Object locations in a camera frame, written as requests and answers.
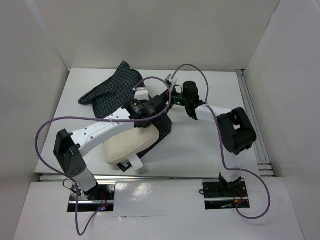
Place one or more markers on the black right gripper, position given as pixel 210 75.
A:
pixel 188 98

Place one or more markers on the dark plaid pillowcase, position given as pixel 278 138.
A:
pixel 110 95

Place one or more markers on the cream white pillow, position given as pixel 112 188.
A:
pixel 128 143

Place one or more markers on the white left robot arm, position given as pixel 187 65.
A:
pixel 70 147

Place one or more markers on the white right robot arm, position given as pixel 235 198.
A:
pixel 237 133

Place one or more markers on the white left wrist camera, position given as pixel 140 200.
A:
pixel 141 93

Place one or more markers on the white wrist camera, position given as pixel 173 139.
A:
pixel 141 93
pixel 171 81

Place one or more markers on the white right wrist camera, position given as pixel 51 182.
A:
pixel 171 81

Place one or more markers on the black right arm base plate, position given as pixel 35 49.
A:
pixel 219 194

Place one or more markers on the aluminium side rail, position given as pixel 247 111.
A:
pixel 265 167

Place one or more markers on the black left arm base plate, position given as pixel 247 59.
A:
pixel 102 199

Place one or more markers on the aluminium front rail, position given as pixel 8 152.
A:
pixel 54 178

